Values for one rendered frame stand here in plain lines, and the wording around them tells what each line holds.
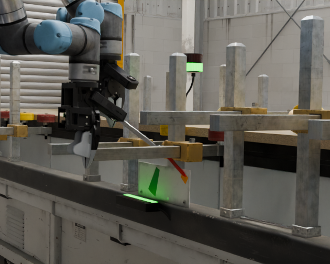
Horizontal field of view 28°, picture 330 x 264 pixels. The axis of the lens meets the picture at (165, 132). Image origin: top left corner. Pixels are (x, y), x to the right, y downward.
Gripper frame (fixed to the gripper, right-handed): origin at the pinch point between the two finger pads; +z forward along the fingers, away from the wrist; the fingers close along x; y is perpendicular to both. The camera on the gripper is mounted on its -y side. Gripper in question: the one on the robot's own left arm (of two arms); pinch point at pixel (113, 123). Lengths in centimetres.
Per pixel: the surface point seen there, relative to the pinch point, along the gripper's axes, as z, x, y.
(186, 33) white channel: -41, -134, 68
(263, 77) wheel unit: -18, -130, 20
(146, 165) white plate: 11.8, -1.9, -11.2
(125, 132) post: 3.1, -7.1, 1.1
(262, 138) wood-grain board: 2.5, -10.5, -44.2
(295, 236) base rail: 21, 20, -69
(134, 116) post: -2.1, -8.3, -1.2
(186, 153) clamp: 6.7, 5.0, -29.9
